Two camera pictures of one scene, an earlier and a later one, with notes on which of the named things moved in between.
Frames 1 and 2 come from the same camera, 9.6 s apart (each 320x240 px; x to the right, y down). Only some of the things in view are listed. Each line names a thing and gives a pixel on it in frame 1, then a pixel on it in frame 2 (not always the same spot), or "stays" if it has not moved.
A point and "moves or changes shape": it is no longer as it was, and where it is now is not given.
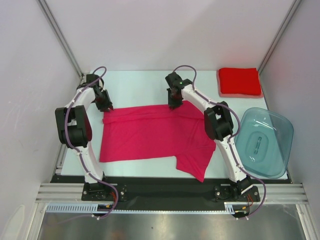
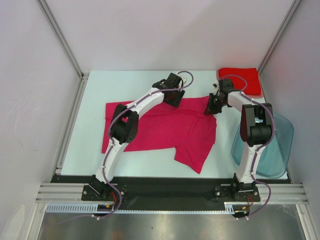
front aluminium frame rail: [275, 193] stays
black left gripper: [104, 107] -> [175, 103]
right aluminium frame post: [296, 4] stays
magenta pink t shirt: [158, 131] moves or changes shape
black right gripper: [172, 104] -> [210, 109]
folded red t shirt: [239, 80] stays
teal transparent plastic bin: [265, 141] stays
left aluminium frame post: [54, 26] stays
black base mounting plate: [142, 193] stays
